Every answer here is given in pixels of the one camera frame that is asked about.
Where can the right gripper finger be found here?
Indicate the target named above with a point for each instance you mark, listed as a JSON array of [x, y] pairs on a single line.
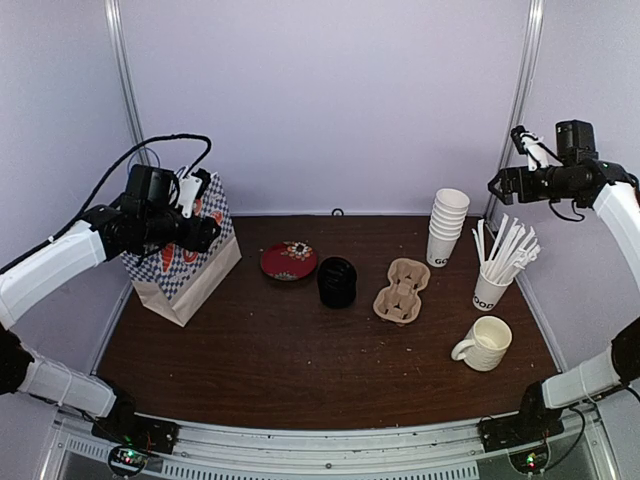
[[495, 185], [504, 196]]

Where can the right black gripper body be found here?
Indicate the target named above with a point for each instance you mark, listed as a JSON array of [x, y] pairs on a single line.
[[533, 191]]

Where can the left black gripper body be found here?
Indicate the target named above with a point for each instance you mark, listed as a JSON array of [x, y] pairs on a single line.
[[193, 240]]

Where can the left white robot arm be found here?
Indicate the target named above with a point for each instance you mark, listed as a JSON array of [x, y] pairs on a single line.
[[92, 238]]

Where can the blue checkered paper bag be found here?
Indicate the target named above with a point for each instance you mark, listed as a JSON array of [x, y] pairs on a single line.
[[174, 282]]

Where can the stack of white paper cups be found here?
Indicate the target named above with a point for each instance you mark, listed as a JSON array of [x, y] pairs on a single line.
[[448, 215]]

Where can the bundle of white wrapped straws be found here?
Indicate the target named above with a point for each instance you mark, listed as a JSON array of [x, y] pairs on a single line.
[[515, 246]]

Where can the red floral plate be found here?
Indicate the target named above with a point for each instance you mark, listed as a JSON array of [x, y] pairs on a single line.
[[289, 261]]

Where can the white cup holding straws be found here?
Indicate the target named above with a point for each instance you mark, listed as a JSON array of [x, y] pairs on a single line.
[[488, 292]]

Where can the stack of black lids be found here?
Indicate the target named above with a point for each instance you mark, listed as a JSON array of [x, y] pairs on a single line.
[[337, 282]]

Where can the brown cardboard cup carrier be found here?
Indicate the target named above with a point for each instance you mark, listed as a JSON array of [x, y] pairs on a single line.
[[400, 302]]

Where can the white ceramic mug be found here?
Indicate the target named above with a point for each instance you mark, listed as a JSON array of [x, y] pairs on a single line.
[[485, 344]]

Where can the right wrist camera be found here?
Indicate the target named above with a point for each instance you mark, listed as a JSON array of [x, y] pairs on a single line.
[[529, 145]]

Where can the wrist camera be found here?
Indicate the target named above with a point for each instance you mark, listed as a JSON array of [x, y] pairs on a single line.
[[191, 188], [529, 145]]

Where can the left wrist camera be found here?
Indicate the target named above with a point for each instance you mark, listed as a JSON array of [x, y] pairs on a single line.
[[191, 188]]

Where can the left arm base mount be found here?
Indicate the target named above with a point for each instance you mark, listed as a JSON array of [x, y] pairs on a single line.
[[139, 447]]

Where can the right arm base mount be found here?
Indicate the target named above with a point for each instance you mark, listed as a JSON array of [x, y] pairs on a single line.
[[528, 453]]

